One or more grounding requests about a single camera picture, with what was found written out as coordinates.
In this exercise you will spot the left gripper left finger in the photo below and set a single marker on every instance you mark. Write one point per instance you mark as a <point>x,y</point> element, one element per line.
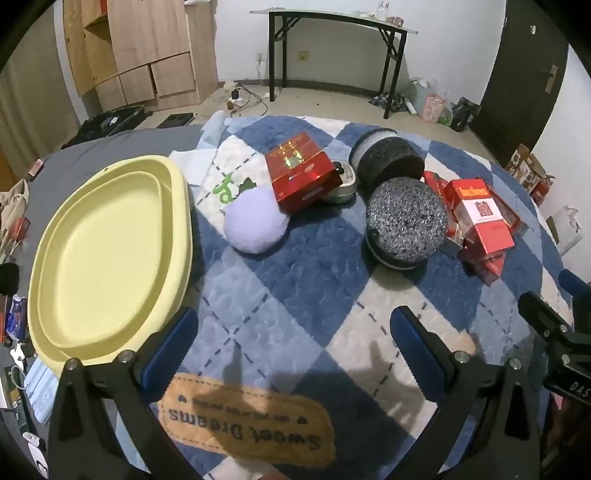
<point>82,443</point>

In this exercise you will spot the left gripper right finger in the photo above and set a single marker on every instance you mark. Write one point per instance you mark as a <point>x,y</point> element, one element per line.
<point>484,426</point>

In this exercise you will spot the red cigarette box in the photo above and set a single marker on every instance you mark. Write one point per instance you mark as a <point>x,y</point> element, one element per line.
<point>488,271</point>

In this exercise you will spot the red white Double Happiness box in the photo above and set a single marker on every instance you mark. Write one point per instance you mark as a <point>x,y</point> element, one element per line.
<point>479,217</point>

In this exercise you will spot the black glitter foam disc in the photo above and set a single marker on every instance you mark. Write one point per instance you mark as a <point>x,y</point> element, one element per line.
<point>406,223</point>

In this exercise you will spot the black white foam disc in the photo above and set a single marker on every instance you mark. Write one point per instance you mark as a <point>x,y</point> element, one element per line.
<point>381,155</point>

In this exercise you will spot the lavender round sponge pad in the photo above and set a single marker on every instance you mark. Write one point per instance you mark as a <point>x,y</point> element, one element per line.
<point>253,222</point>

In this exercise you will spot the shiny red gift box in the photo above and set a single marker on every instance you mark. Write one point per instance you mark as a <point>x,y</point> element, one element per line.
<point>300,173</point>

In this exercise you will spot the yellow oval plastic tray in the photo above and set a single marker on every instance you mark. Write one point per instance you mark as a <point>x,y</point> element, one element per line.
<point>113,263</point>

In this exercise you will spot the blue white plaid blanket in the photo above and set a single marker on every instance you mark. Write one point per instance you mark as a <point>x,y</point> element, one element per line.
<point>294,366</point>

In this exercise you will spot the pink bag on floor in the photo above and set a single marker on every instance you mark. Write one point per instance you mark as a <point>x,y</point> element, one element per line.
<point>433,108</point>

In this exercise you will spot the silver tin with black heart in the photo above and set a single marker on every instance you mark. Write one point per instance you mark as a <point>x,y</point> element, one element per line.
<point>346,190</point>

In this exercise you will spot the black door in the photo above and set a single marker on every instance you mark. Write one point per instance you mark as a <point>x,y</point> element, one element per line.
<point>525,81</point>

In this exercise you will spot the black tool case on floor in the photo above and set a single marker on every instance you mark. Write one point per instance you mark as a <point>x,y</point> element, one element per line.
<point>109,123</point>

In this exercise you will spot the black folding table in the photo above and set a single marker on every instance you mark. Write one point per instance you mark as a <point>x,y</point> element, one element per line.
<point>364,54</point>

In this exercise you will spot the wooden cabinet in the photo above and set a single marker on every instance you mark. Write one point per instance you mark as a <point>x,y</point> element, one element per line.
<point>157,53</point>

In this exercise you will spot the power strip with cables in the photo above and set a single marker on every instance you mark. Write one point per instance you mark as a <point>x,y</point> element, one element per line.
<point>240,99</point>

